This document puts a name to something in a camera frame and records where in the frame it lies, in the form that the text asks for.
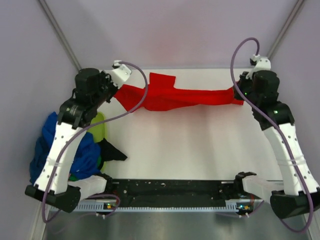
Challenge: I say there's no red printed t shirt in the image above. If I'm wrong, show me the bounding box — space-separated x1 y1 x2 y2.
115 72 245 113

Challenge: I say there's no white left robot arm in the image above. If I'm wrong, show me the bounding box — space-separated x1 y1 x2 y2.
25 68 126 213

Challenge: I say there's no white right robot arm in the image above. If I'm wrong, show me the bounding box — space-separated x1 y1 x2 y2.
233 70 320 219

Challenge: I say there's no green plastic basket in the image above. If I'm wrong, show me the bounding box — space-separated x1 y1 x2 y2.
88 112 107 171

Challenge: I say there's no black t shirt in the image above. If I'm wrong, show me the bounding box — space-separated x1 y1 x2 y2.
97 138 128 162

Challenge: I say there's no blue t shirt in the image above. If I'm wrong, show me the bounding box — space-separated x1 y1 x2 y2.
29 111 102 191

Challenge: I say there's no green t shirt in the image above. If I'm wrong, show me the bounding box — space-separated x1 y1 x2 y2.
68 174 78 182

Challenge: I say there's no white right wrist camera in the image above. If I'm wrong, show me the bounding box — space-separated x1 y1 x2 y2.
248 54 271 79

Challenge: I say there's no aluminium frame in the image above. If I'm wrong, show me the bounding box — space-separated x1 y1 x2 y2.
31 0 320 240

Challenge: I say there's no white slotted cable duct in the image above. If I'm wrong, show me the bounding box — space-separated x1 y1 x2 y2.
73 200 254 213

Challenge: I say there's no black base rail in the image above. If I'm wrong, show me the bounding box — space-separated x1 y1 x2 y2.
84 178 263 208

